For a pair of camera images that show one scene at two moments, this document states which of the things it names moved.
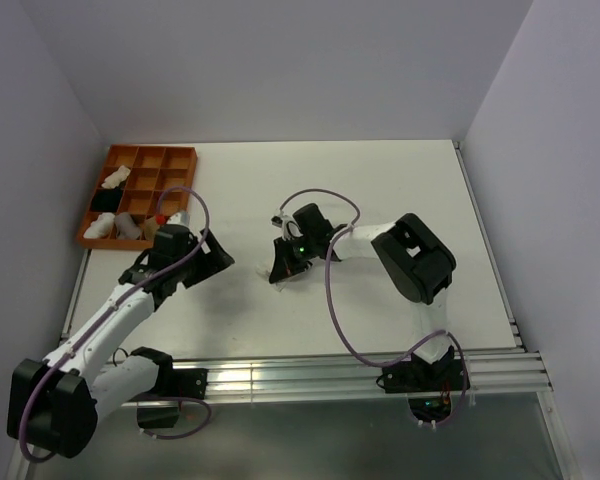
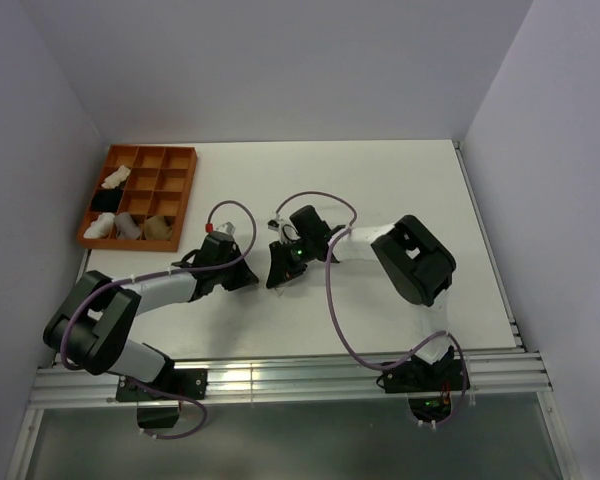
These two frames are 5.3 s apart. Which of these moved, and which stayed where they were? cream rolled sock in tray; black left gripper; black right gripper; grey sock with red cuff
Moved: black left gripper
Stayed: cream rolled sock in tray; black right gripper; grey sock with red cuff
